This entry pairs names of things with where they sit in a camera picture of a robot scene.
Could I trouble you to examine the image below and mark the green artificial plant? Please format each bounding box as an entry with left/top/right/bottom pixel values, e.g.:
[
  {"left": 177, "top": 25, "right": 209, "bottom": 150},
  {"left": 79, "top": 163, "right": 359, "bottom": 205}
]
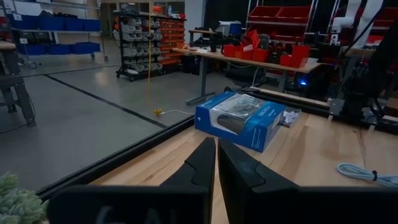
[{"left": 0, "top": 172, "right": 50, "bottom": 224}]

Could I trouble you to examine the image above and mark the blue storage bin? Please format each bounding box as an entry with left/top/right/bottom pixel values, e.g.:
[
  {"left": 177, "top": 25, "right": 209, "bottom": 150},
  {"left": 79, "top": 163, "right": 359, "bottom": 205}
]
[
  {"left": 9, "top": 14, "right": 40, "bottom": 30},
  {"left": 45, "top": 44, "right": 71, "bottom": 56},
  {"left": 16, "top": 44, "right": 47, "bottom": 56},
  {"left": 63, "top": 17, "right": 85, "bottom": 32},
  {"left": 83, "top": 19, "right": 101, "bottom": 32},
  {"left": 68, "top": 42, "right": 101, "bottom": 55},
  {"left": 38, "top": 15, "right": 66, "bottom": 31}
]

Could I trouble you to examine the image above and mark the light blue USB-C cable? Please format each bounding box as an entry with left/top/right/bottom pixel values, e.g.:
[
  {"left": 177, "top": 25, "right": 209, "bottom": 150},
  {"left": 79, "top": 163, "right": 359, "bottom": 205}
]
[{"left": 336, "top": 162, "right": 398, "bottom": 188}]

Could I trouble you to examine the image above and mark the large red shelf bin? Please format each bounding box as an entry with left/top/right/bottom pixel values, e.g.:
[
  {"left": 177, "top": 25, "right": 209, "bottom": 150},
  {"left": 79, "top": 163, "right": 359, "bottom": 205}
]
[
  {"left": 275, "top": 6, "right": 312, "bottom": 24},
  {"left": 248, "top": 5, "right": 282, "bottom": 22}
]

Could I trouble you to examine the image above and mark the metal wire shelving cart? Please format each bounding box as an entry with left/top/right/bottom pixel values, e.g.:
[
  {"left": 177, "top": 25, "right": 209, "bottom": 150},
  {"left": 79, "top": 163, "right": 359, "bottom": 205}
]
[{"left": 0, "top": 0, "right": 109, "bottom": 70}]

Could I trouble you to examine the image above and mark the clear plastic bag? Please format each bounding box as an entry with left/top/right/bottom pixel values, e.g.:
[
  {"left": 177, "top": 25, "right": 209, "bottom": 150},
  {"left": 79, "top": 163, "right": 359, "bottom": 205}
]
[{"left": 279, "top": 106, "right": 302, "bottom": 128}]

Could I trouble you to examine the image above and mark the yellow hanging cable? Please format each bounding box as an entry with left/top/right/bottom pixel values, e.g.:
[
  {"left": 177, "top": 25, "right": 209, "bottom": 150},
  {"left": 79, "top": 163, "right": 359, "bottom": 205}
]
[{"left": 146, "top": 14, "right": 165, "bottom": 118}]

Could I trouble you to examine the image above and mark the wooden workbench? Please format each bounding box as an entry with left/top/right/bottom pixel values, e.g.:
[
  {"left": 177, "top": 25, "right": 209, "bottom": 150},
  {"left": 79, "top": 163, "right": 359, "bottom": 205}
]
[{"left": 172, "top": 46, "right": 323, "bottom": 106}]

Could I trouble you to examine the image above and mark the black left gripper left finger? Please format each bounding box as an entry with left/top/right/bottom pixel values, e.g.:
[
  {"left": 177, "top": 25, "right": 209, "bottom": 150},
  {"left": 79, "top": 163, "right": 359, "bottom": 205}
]
[{"left": 160, "top": 137, "right": 216, "bottom": 224}]

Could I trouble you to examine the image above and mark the grey metal stand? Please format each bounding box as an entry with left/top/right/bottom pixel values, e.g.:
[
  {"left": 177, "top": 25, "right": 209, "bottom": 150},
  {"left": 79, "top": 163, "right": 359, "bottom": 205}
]
[{"left": 0, "top": 40, "right": 37, "bottom": 128}]

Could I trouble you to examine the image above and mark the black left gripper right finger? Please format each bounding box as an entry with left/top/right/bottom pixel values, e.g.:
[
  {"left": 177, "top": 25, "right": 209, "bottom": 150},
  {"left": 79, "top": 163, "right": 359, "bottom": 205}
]
[{"left": 217, "top": 138, "right": 299, "bottom": 224}]

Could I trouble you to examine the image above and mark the white power cable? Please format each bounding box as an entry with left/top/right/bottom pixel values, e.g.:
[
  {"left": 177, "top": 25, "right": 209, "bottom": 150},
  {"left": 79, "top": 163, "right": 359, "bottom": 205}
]
[{"left": 160, "top": 108, "right": 195, "bottom": 117}]

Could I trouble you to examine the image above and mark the blue product box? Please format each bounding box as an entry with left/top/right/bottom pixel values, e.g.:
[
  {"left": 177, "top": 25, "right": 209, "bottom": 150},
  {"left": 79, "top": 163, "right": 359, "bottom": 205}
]
[{"left": 194, "top": 90, "right": 286, "bottom": 153}]

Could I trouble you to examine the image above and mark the white blue cooler box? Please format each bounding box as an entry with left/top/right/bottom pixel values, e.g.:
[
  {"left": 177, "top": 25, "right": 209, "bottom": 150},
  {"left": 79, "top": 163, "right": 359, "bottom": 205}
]
[{"left": 217, "top": 21, "right": 243, "bottom": 38}]

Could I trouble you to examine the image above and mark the black rolling bin rack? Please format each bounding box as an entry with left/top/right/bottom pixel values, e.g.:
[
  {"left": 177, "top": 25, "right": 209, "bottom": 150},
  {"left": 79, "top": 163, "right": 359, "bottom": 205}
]
[{"left": 113, "top": 9, "right": 187, "bottom": 83}]

